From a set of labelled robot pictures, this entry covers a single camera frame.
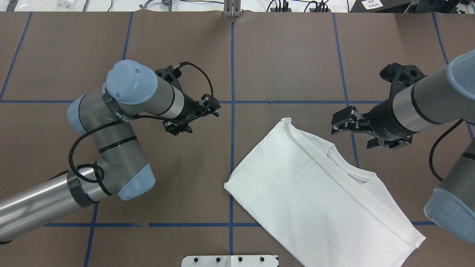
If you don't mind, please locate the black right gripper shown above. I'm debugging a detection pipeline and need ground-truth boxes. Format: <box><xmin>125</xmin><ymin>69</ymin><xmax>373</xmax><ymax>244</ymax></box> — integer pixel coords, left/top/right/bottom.
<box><xmin>331</xmin><ymin>100</ymin><xmax>413</xmax><ymax>150</ymax></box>

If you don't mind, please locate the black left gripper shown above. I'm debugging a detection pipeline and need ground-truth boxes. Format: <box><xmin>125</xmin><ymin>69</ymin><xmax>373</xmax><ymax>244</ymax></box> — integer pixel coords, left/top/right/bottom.
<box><xmin>163</xmin><ymin>93</ymin><xmax>221</xmax><ymax>136</ymax></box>

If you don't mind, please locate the white long-sleeve printed shirt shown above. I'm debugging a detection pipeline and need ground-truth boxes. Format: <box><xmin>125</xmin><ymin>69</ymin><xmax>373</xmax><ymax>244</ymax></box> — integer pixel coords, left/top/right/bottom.
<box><xmin>224</xmin><ymin>117</ymin><xmax>425</xmax><ymax>267</ymax></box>

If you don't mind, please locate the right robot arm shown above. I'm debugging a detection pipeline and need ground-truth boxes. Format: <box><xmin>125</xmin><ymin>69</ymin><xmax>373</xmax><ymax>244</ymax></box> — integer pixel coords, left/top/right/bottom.
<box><xmin>331</xmin><ymin>50</ymin><xmax>475</xmax><ymax>244</ymax></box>

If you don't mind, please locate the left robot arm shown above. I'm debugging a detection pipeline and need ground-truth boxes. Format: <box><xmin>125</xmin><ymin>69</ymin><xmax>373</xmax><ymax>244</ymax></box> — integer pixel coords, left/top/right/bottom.
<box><xmin>0</xmin><ymin>59</ymin><xmax>220</xmax><ymax>245</ymax></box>

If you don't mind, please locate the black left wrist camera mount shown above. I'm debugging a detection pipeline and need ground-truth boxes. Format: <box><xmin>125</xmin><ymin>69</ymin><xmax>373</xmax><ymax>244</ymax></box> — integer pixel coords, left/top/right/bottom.
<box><xmin>154</xmin><ymin>65</ymin><xmax>183</xmax><ymax>92</ymax></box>

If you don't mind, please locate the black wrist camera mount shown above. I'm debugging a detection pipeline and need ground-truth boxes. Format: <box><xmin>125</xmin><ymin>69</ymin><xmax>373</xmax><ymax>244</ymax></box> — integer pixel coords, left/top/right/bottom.
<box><xmin>154</xmin><ymin>65</ymin><xmax>183</xmax><ymax>92</ymax></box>
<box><xmin>379</xmin><ymin>62</ymin><xmax>426</xmax><ymax>97</ymax></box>

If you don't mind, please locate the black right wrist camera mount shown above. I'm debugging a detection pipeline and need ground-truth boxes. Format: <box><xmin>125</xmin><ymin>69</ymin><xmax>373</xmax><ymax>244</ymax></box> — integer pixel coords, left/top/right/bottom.
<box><xmin>379</xmin><ymin>62</ymin><xmax>426</xmax><ymax>97</ymax></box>

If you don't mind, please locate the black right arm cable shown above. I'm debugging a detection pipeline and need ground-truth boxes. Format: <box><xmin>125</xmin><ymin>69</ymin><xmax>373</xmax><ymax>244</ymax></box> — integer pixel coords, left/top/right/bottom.
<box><xmin>429</xmin><ymin>119</ymin><xmax>464</xmax><ymax>182</ymax></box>

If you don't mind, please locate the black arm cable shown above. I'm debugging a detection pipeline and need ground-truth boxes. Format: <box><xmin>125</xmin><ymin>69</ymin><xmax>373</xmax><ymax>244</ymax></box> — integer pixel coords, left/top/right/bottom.
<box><xmin>68</xmin><ymin>61</ymin><xmax>215</xmax><ymax>184</ymax></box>
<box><xmin>429</xmin><ymin>119</ymin><xmax>464</xmax><ymax>182</ymax></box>

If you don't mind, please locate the grey aluminium camera post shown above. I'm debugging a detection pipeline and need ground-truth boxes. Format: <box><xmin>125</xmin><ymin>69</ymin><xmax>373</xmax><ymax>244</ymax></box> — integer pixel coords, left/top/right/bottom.
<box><xmin>223</xmin><ymin>0</ymin><xmax>242</xmax><ymax>17</ymax></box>

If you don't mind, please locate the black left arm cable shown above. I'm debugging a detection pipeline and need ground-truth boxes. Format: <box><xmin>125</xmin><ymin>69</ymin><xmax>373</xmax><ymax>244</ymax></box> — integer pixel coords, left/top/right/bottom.
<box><xmin>68</xmin><ymin>61</ymin><xmax>215</xmax><ymax>184</ymax></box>

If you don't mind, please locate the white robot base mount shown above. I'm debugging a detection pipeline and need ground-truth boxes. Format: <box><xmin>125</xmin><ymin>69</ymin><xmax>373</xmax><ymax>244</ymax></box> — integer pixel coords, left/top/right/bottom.
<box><xmin>181</xmin><ymin>255</ymin><xmax>279</xmax><ymax>267</ymax></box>

